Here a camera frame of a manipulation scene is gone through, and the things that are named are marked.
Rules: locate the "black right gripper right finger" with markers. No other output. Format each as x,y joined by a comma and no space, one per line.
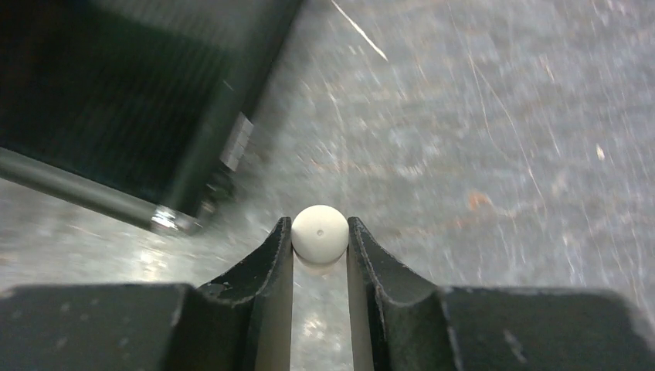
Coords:
395,314

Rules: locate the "black ribbed block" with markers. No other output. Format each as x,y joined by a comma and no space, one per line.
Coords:
139,110

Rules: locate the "white cap with brush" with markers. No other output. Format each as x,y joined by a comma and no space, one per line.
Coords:
319,234

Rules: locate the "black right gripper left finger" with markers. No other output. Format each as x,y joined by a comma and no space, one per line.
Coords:
253,303

